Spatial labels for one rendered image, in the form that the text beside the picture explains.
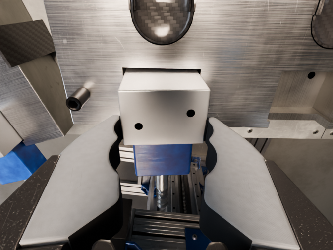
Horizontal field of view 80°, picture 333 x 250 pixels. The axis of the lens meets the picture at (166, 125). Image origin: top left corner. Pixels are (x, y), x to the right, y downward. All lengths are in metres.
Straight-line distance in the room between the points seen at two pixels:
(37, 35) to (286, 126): 0.30
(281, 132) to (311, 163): 1.38
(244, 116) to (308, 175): 1.60
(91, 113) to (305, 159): 1.55
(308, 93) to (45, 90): 0.24
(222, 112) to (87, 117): 0.10
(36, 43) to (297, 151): 1.49
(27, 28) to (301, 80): 0.24
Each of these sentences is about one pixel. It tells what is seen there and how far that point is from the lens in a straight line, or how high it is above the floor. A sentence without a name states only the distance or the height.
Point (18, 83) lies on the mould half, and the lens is 0.22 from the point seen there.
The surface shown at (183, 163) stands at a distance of 0.15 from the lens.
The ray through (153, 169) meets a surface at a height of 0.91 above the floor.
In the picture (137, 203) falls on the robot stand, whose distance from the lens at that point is 1.33.
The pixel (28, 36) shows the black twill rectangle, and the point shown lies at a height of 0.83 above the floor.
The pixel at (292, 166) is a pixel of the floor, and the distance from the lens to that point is 1.63.
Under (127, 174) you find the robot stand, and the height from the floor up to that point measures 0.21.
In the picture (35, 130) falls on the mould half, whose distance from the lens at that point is 0.24.
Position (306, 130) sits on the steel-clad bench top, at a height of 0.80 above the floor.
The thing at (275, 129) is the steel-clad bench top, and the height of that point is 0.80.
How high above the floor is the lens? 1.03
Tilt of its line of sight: 59 degrees down
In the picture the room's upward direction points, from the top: 180 degrees counter-clockwise
